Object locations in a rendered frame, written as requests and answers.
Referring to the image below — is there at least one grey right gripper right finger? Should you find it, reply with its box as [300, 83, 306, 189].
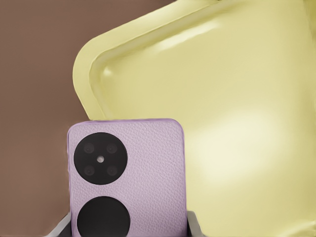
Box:
[187, 210, 205, 237]

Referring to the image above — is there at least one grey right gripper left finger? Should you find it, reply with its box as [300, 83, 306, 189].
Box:
[47, 212, 73, 237]

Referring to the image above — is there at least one lilac leather-backed smartphone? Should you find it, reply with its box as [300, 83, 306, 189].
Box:
[67, 118, 190, 237]

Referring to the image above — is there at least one pale yellow tray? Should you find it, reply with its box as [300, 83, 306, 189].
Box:
[72, 0, 316, 237]

